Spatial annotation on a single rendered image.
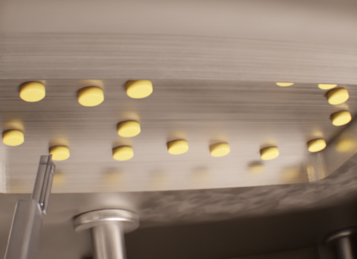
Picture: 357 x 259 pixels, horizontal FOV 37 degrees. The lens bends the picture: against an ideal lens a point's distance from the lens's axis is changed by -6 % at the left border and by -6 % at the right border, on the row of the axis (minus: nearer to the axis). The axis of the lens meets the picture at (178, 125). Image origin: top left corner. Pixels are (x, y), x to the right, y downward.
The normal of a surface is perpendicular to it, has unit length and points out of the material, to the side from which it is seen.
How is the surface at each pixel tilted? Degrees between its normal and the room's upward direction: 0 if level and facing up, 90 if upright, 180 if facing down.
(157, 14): 0
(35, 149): 0
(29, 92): 0
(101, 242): 90
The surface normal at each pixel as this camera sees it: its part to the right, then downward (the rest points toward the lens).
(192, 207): 0.13, 0.90
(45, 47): 0.25, -0.44
